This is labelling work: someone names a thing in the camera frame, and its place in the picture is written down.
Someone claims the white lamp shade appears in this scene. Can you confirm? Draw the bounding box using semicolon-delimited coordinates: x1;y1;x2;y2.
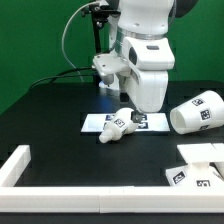
170;90;224;134

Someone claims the black cable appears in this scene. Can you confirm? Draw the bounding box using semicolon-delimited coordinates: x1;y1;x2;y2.
28;66;101;92

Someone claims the white marker sheet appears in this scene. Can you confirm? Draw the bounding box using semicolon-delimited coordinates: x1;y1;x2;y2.
81;113;170;133

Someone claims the white front fence wall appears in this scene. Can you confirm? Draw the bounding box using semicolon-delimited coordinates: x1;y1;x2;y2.
0;187;224;213

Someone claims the white fence wall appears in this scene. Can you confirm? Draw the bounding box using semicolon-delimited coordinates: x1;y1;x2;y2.
0;187;224;213
0;145;31;187

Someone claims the white lamp bulb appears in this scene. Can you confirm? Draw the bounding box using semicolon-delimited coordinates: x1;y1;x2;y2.
99;108;138;143

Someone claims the grey cable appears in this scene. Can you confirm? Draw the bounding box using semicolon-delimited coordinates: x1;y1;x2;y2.
61;0;101;83

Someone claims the black camera stand pole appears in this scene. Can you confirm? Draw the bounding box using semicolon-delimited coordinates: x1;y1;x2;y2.
81;2;120;53

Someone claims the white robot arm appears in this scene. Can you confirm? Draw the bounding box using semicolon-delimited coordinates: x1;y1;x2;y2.
93;0;199;123

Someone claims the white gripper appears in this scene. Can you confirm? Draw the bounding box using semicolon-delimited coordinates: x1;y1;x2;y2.
122;37;175;123

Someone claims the white lamp base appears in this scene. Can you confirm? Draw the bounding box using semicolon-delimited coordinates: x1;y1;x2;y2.
165;143;224;187

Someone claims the white left fence wall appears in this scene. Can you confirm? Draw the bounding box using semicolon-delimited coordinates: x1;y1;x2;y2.
0;145;31;187

